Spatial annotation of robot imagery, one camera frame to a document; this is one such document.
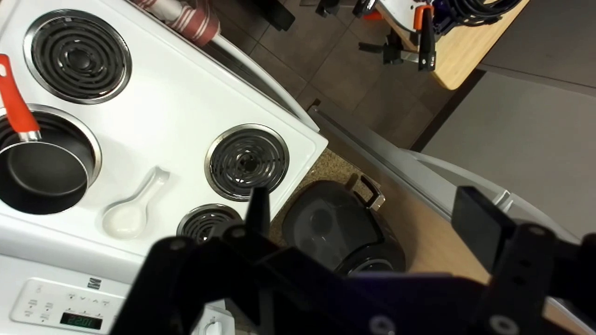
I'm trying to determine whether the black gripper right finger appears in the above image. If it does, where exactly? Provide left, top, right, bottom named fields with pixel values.
left=450, top=185, right=596, bottom=335

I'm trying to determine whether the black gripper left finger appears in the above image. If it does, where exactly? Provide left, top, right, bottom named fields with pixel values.
left=109, top=185, right=398, bottom=335

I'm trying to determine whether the white electric stove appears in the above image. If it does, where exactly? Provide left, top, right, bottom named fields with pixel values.
left=0, top=0, right=331, bottom=335

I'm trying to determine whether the large coil burner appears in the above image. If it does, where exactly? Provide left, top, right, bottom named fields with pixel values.
left=202, top=124, right=292, bottom=204

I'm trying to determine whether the white spoon rest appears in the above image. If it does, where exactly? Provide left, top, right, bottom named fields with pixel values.
left=100, top=165, right=173, bottom=243

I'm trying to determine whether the orange black bar clamp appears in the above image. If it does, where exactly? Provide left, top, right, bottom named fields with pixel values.
left=355, top=3, right=437, bottom=73

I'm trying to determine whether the red striped towel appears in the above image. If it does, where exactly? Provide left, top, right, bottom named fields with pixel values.
left=128, top=0, right=223, bottom=51

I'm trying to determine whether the grey metal mounting plate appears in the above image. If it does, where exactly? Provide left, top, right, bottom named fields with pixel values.
left=374, top=0, right=435, bottom=31

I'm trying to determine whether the black pot red handle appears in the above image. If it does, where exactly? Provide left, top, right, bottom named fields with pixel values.
left=0, top=55, right=96, bottom=217

